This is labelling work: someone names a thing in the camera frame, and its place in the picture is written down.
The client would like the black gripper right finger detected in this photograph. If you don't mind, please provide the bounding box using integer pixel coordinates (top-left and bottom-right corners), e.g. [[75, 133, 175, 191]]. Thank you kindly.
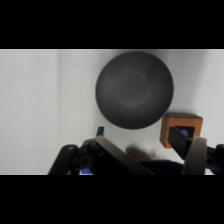
[[169, 125, 224, 175]]

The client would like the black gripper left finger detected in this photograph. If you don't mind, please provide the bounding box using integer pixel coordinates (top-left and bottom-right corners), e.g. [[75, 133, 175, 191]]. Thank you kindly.
[[48, 125, 155, 175]]

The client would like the wooden block with blue centre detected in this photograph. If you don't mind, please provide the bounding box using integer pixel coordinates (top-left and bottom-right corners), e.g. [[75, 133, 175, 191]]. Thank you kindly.
[[159, 112, 204, 150]]

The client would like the small blue cube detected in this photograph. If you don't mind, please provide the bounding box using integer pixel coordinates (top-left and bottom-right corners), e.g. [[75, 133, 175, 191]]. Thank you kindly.
[[79, 168, 95, 175]]

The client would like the dark grey round bowl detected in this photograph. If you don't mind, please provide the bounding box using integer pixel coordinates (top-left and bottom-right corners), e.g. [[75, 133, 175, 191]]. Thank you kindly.
[[94, 50, 175, 130]]

